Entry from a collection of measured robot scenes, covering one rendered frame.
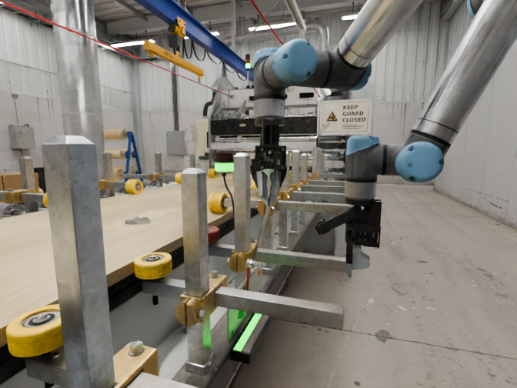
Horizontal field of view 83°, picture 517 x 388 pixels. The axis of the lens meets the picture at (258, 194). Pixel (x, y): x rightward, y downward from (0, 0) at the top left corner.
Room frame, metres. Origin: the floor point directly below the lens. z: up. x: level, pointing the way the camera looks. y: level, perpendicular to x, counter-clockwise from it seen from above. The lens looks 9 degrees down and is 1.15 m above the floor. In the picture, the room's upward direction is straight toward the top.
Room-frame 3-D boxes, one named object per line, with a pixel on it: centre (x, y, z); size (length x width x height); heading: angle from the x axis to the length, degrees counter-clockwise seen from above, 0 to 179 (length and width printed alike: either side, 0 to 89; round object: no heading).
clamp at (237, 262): (0.81, 0.04, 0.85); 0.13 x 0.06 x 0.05; 162
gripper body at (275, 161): (0.72, -0.03, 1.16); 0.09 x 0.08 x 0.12; 2
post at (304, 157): (1.74, -0.27, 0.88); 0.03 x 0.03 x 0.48; 72
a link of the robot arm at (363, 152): (0.73, -0.26, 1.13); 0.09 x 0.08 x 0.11; 71
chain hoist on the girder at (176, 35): (5.39, 1.39, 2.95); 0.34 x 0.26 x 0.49; 163
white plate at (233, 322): (0.75, 0.03, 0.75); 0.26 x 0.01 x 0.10; 162
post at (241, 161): (0.79, 0.04, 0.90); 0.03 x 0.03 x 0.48; 72
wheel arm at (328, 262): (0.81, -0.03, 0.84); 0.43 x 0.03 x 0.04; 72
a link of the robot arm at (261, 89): (0.72, -0.03, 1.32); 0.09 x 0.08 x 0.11; 20
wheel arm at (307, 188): (1.53, -0.23, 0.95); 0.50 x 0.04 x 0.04; 72
